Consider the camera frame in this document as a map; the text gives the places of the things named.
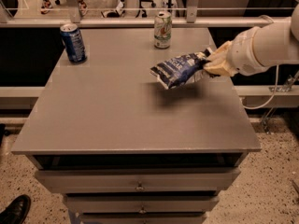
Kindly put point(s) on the upper grey drawer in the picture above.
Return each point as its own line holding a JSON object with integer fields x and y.
{"x": 133, "y": 181}

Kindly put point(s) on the middle grey drawer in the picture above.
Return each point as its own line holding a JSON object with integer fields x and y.
{"x": 141, "y": 204}

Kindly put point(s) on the person's sandaled foot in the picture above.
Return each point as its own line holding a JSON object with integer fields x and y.
{"x": 46, "y": 7}
{"x": 82, "y": 7}

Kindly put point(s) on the grey drawer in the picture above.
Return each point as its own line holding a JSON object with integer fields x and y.
{"x": 144, "y": 219}
{"x": 141, "y": 204}
{"x": 133, "y": 181}

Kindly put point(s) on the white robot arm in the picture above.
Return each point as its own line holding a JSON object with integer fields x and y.
{"x": 257, "y": 49}

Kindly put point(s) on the blue Pepsi can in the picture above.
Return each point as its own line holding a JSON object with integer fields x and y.
{"x": 73, "y": 43}

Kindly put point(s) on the blue Kettle chip bag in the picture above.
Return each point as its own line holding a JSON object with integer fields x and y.
{"x": 178, "y": 70}

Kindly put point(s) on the grey metal railing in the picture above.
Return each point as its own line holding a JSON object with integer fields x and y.
{"x": 196, "y": 13}

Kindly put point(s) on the grey drawer cabinet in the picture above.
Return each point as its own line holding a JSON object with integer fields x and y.
{"x": 110, "y": 113}

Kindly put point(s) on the green white 7up can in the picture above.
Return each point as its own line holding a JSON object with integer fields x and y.
{"x": 162, "y": 30}

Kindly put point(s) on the padded gripper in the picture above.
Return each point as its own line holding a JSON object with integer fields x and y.
{"x": 242, "y": 54}

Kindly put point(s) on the lower grey drawer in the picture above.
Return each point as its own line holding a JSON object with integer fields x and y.
{"x": 144, "y": 219}

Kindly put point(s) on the person's right sandaled foot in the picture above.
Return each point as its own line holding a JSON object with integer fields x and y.
{"x": 82, "y": 7}

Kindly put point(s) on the person's left sandaled foot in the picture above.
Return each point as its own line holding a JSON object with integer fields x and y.
{"x": 46, "y": 7}

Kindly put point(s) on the black leather shoe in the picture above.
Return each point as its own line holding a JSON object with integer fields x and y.
{"x": 17, "y": 211}

